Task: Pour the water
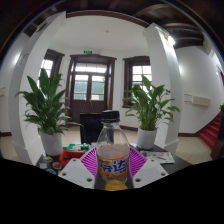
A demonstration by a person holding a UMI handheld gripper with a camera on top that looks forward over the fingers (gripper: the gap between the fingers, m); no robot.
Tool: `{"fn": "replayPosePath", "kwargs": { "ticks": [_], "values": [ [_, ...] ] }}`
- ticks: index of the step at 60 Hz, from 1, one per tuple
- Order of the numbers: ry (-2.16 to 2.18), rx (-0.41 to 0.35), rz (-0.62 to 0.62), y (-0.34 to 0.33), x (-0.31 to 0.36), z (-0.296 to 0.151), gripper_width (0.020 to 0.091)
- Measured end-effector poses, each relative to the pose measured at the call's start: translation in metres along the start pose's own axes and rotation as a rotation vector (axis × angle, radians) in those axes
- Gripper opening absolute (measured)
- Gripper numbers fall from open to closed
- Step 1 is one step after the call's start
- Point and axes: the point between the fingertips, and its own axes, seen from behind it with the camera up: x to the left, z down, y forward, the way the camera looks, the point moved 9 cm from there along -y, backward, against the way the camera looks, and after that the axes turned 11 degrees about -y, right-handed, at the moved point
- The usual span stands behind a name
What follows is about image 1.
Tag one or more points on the dark-framed window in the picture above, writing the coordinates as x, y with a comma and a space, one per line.
140, 71
48, 66

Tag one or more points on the round orange-rimmed badge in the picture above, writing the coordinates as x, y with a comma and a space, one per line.
57, 165

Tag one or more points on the printed paper booklet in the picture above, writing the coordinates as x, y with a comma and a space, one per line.
161, 157

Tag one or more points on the green exit sign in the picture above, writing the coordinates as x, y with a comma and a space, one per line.
87, 52

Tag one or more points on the leafy plant in white pot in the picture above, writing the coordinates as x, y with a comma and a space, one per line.
45, 103
150, 106

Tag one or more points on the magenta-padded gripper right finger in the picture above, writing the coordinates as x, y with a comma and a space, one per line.
150, 171

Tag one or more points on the green and white box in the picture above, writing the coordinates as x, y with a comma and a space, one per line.
78, 147

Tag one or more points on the black chair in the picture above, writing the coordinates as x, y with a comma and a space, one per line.
90, 128

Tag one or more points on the dark wooden double door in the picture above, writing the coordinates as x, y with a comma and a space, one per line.
90, 86

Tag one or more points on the orange soda plastic bottle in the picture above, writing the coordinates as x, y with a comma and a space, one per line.
112, 156

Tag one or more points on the round blue-rimmed badge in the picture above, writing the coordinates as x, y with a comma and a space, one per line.
51, 171

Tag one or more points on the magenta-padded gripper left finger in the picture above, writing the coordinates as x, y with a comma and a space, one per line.
76, 173

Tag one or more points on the red rectangular box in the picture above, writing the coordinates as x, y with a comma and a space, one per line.
71, 156

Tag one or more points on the red carpeted staircase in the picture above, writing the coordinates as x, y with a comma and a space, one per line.
210, 133

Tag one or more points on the white wall-mounted unit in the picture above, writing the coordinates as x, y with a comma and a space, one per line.
198, 100

